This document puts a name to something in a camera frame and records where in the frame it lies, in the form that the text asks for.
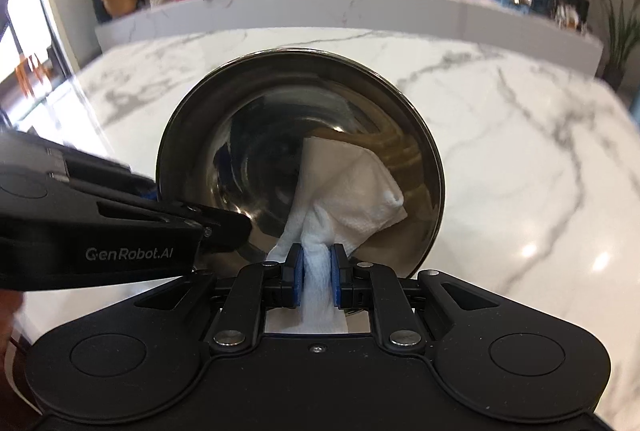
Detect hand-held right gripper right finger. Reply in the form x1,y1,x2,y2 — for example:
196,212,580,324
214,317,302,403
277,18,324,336
330,243,501,355

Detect tall green potted plant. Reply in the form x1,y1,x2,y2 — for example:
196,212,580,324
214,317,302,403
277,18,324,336
587,0,640,92

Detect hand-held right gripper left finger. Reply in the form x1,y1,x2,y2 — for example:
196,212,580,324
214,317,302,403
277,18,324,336
135,243,304,355

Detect group of small figurines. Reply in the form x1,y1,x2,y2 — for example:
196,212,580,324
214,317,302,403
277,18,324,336
552,4,591,33

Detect white marble media console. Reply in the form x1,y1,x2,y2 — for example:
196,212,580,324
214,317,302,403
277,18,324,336
95,0,606,79

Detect white cloth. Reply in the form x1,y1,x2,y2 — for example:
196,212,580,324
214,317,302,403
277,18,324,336
265,136,407,335

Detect orange wooden chair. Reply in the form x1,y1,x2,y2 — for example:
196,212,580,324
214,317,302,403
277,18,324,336
15,48,54,95

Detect stainless steel bowl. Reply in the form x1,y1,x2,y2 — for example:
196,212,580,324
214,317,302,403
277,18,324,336
155,48,446,280

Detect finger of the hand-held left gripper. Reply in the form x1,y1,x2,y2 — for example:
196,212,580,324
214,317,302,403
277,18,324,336
180,204,254,271
65,151,159,203

